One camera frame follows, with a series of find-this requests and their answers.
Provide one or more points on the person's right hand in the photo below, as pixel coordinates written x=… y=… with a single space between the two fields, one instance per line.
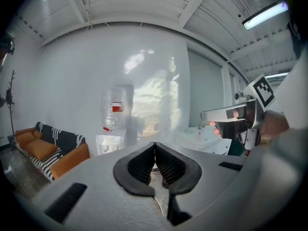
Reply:
x=275 y=123

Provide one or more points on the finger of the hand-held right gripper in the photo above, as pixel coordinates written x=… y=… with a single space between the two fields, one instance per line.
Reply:
x=231 y=129

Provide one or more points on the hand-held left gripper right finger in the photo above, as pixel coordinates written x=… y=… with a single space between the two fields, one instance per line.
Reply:
x=190 y=174

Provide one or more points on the clear water bottle red label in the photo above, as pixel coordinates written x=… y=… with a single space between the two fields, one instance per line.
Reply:
x=111 y=100

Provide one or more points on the person's white shirt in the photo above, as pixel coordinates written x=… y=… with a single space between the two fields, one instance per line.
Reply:
x=292 y=95

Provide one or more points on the dark green box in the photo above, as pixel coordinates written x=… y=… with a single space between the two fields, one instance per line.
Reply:
x=237 y=148

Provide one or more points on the grey window blind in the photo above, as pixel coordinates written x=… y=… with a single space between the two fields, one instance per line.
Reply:
x=204 y=90

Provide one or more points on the black white patterned blanket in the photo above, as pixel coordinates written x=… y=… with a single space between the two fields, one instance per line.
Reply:
x=57 y=136

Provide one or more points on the person's right forearm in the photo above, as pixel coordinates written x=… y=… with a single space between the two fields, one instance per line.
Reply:
x=288 y=137

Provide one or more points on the orange sofa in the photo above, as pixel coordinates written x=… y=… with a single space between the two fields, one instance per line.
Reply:
x=41 y=148

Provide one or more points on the dark bag on rack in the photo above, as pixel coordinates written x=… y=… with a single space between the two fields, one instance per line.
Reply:
x=9 y=97

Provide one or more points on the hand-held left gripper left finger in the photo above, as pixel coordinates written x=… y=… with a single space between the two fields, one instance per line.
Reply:
x=122 y=174

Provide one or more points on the bare branch coat rack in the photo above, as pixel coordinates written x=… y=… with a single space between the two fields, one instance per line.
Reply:
x=11 y=114

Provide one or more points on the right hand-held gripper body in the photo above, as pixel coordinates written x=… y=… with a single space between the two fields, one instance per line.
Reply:
x=262 y=90

